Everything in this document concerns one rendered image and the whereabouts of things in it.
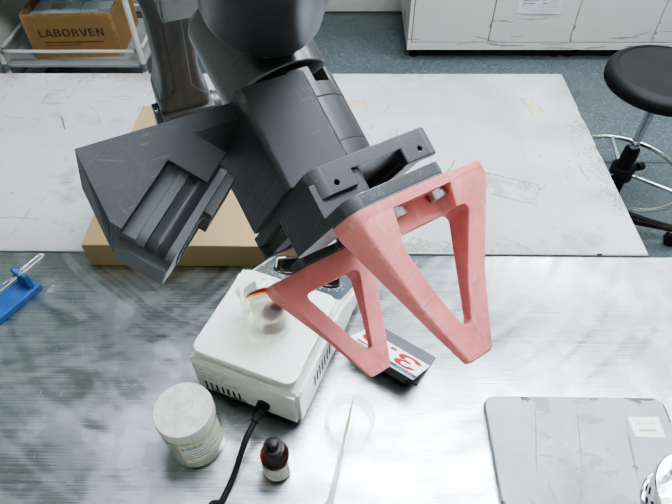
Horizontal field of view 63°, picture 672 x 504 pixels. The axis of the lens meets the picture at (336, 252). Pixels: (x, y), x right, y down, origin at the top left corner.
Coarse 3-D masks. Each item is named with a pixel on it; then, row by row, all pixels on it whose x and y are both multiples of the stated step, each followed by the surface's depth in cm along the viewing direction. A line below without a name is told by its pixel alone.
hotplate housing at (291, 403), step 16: (352, 288) 68; (336, 304) 63; (352, 304) 68; (336, 320) 62; (320, 352) 59; (208, 368) 58; (224, 368) 58; (304, 368) 57; (320, 368) 61; (208, 384) 61; (224, 384) 59; (240, 384) 58; (256, 384) 57; (272, 384) 56; (304, 384) 57; (240, 400) 61; (256, 400) 59; (272, 400) 58; (288, 400) 56; (304, 400) 58; (256, 416) 58; (288, 416) 59
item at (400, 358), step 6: (354, 336) 64; (360, 336) 65; (360, 342) 63; (366, 342) 64; (390, 348) 65; (396, 348) 66; (390, 354) 63; (396, 354) 64; (402, 354) 65; (390, 360) 62; (396, 360) 62; (402, 360) 63; (408, 360) 64; (414, 360) 64; (402, 366) 61; (408, 366) 62; (414, 366) 63; (420, 366) 63; (414, 372) 61
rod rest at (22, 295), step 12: (24, 276) 71; (12, 288) 72; (24, 288) 72; (36, 288) 72; (0, 300) 71; (12, 300) 71; (24, 300) 71; (0, 312) 70; (12, 312) 70; (0, 324) 70
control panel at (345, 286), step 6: (276, 258) 72; (342, 276) 70; (342, 282) 69; (348, 282) 69; (318, 288) 66; (324, 288) 66; (330, 288) 66; (336, 288) 67; (342, 288) 67; (348, 288) 67; (330, 294) 65; (336, 294) 65; (342, 294) 65
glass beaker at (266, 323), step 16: (240, 272) 54; (256, 272) 56; (272, 272) 56; (240, 288) 55; (256, 288) 58; (240, 304) 54; (272, 304) 52; (256, 320) 54; (272, 320) 54; (288, 320) 57; (256, 336) 57; (272, 336) 56
